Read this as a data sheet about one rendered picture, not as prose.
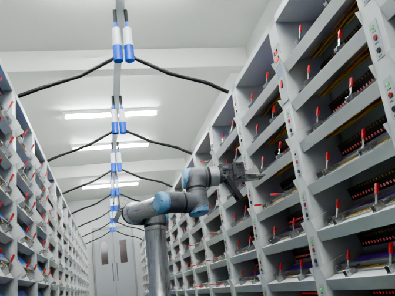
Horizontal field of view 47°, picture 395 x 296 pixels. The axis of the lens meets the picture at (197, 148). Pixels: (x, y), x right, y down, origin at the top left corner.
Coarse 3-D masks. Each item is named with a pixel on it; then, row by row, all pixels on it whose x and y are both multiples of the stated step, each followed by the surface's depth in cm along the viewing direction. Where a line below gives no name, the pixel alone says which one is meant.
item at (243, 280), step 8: (256, 264) 312; (248, 272) 314; (256, 272) 306; (232, 280) 311; (240, 280) 310; (248, 280) 294; (256, 280) 270; (240, 288) 296; (248, 288) 280; (256, 288) 265
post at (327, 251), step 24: (288, 24) 212; (312, 24) 215; (288, 48) 208; (288, 72) 204; (312, 72) 207; (312, 96) 203; (312, 120) 199; (336, 144) 198; (312, 168) 192; (336, 192) 191; (312, 216) 186; (336, 240) 185; (312, 264) 189
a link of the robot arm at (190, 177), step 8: (192, 168) 204; (200, 168) 204; (208, 168) 204; (184, 176) 200; (192, 176) 200; (200, 176) 201; (208, 176) 202; (184, 184) 200; (192, 184) 199; (200, 184) 199; (208, 184) 203
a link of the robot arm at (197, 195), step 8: (184, 192) 197; (192, 192) 198; (200, 192) 197; (192, 200) 194; (200, 200) 196; (192, 208) 194; (200, 208) 194; (208, 208) 196; (192, 216) 197; (200, 216) 200
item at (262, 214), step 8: (296, 184) 199; (296, 192) 200; (264, 200) 258; (288, 200) 211; (296, 200) 203; (256, 208) 256; (264, 208) 255; (272, 208) 231; (280, 208) 222; (264, 216) 245
